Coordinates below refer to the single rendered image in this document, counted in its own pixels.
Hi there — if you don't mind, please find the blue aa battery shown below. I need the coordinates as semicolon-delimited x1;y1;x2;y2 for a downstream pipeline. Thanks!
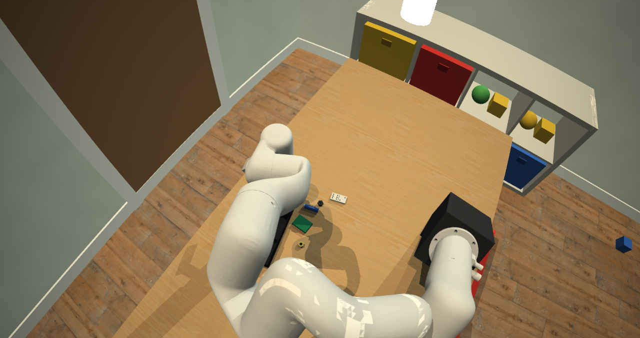
303;204;319;213

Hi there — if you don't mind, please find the white domino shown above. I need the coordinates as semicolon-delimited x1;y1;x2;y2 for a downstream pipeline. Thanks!
330;192;347;204

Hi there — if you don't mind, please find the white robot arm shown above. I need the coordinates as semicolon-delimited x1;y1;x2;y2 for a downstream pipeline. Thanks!
206;123;483;338

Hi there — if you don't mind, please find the green square block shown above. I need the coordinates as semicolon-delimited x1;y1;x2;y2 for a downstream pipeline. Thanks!
292;214;313;233

